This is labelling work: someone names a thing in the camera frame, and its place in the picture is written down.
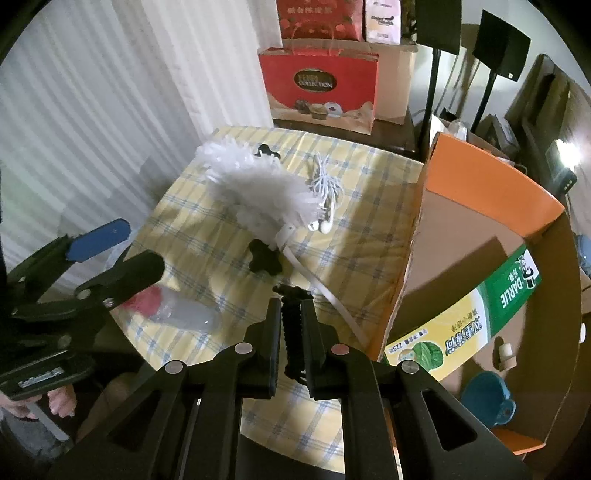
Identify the black speaker stand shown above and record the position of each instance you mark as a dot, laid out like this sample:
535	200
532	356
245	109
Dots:
430	92
485	101

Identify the person's left hand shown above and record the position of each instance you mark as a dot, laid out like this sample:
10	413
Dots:
62	401

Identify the white fluffy duster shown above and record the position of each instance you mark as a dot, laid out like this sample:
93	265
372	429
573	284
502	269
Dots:
263	189

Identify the red paper gift bag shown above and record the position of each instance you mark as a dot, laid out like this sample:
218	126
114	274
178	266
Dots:
277	74

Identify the black star knob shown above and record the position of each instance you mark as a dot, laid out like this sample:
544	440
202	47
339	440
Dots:
265	150
264	258

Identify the dark floral bag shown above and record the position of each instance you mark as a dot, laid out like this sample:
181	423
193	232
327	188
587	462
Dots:
407	18

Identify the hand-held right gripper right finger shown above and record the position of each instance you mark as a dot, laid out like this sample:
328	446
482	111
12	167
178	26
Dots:
318	360

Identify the lit black device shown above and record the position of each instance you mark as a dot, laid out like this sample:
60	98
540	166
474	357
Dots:
564	170

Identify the red gift box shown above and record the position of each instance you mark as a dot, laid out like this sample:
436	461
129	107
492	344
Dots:
318	23

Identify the white curtain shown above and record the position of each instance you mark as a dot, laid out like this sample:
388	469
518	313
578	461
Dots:
92	115

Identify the cardboard box of clutter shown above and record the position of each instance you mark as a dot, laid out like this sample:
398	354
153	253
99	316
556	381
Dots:
480	138

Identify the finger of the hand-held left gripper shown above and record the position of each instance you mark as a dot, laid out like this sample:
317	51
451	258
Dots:
138	272
97	237

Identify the small beige bottle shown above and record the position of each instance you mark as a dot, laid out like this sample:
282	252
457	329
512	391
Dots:
505	357

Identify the white pink carton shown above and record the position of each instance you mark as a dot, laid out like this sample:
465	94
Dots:
382	27

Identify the clear bottle with pink cap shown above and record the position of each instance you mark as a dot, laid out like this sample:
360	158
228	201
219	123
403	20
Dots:
184	316

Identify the blue silicone funnel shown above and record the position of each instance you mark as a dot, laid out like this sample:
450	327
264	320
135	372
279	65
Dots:
482	397

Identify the green yellow toothpaste box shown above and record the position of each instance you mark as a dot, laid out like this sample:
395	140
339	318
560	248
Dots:
461	332

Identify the plain brown cardboard box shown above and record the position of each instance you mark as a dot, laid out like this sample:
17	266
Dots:
392	83

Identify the dark wooden side table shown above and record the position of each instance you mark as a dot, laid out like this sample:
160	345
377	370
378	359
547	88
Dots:
392	136

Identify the orange cardboard box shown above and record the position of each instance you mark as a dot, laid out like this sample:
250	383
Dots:
485	184

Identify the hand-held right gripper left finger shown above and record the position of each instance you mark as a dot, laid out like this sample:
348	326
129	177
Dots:
263	360

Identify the blue round object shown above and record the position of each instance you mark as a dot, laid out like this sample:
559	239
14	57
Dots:
584	254

